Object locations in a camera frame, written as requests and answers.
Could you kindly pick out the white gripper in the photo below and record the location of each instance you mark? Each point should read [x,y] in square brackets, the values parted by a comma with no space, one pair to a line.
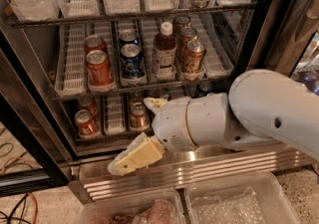
[170,123]

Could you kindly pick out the red coke can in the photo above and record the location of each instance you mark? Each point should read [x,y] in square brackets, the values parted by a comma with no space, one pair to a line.
[94,42]
[100,73]

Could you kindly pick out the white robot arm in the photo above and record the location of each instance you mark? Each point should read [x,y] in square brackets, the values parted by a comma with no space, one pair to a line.
[261,111]

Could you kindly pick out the bottom front gold can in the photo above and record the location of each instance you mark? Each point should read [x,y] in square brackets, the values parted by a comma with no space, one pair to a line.
[138,116]

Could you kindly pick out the bottom rear gold can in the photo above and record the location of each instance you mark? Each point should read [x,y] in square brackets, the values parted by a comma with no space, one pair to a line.
[136,97]

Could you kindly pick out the bottom rear silver can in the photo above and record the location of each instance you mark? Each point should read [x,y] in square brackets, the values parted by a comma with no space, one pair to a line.
[162,94]

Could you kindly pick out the steel fridge bottom grille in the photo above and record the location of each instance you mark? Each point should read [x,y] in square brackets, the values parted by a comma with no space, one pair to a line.
[91,181]

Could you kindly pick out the front blue pepsi can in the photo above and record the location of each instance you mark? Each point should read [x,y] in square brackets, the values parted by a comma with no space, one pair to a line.
[132,61]

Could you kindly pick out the blue pepsi can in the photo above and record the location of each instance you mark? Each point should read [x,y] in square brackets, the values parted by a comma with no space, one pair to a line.
[132,61]
[128,37]

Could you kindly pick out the bottom front red can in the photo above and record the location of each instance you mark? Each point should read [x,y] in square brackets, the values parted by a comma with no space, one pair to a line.
[86,124]

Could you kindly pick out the bottom rear blue can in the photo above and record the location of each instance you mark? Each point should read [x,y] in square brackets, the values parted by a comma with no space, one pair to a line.
[203,89]

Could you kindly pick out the bottom rear red can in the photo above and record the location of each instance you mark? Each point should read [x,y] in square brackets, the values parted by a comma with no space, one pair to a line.
[90,105]

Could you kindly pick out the front gold brown can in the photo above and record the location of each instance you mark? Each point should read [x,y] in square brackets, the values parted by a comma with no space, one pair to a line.
[193,54]

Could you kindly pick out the gold brown can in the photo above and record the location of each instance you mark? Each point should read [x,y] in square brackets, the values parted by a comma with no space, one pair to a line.
[193,54]
[180,21]
[184,35]

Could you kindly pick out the rear blue pepsi can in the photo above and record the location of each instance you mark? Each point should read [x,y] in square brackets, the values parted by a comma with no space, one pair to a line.
[128,37]

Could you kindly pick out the middle gold brown can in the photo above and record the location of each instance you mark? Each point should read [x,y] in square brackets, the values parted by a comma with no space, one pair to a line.
[184,35]

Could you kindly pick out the rear gold brown can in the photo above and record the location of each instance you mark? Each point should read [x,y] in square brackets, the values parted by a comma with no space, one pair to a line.
[180,21]

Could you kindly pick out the fridge glass door left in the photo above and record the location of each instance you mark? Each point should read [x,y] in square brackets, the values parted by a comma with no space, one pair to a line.
[21,113]

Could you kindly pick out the blue cans neighbouring fridge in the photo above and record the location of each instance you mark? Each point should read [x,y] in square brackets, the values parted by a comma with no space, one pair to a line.
[310,79]

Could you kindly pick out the left clear plastic bin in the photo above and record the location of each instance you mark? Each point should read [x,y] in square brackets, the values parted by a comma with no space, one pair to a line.
[152,207]

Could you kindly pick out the clear plastic bin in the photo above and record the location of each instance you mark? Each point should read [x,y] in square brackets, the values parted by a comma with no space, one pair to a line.
[255,198]
[152,207]

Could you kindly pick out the tea bottle white cap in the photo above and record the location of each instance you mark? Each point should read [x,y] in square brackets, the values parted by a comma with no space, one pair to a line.
[164,51]

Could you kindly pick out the right clear plastic bin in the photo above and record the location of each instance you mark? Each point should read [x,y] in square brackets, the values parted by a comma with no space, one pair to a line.
[255,198]

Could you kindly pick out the middle wire shelf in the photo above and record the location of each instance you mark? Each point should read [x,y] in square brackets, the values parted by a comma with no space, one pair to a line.
[66,91]

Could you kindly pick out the wire shelf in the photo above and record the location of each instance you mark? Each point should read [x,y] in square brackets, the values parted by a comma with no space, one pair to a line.
[15,22]
[66,91]

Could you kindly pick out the top wire shelf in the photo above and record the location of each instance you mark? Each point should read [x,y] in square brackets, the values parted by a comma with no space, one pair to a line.
[15,22]

